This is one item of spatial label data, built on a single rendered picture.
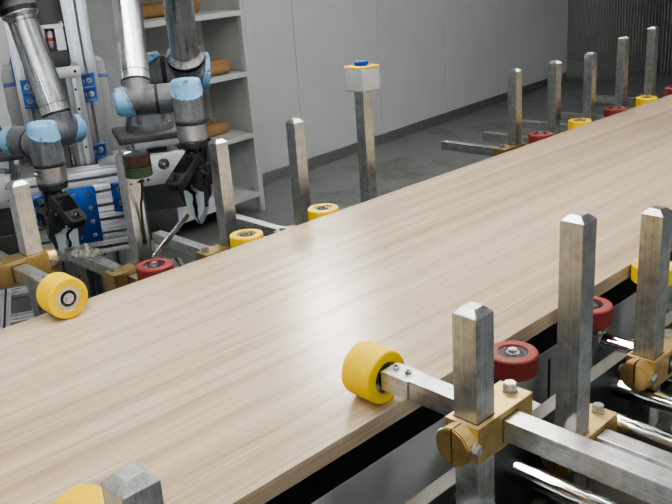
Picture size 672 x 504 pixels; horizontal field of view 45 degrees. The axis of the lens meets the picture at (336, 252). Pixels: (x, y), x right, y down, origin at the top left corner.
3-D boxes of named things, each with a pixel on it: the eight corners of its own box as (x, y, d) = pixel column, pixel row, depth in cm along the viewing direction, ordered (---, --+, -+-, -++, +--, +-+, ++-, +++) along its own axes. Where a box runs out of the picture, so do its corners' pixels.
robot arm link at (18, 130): (35, 149, 216) (61, 152, 210) (-2, 158, 207) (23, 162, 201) (30, 119, 213) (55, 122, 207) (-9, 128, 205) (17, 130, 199)
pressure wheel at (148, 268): (136, 311, 181) (128, 263, 177) (166, 300, 186) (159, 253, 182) (155, 321, 175) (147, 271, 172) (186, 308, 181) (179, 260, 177)
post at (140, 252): (145, 346, 197) (113, 152, 181) (158, 341, 199) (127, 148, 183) (153, 350, 194) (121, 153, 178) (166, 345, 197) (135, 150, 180)
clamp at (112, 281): (106, 291, 187) (102, 271, 185) (156, 274, 196) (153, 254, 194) (118, 297, 183) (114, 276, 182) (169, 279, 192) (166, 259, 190)
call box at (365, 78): (345, 94, 229) (343, 66, 226) (362, 90, 233) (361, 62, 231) (363, 95, 224) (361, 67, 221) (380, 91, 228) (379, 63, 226)
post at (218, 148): (229, 319, 213) (206, 139, 197) (240, 315, 216) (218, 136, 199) (237, 322, 211) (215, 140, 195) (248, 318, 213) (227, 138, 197)
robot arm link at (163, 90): (157, 80, 212) (155, 86, 201) (200, 76, 213) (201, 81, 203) (161, 110, 214) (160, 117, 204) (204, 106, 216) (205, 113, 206)
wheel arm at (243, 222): (226, 227, 241) (224, 214, 239) (235, 224, 243) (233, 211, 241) (327, 257, 210) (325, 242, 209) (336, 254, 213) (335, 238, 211)
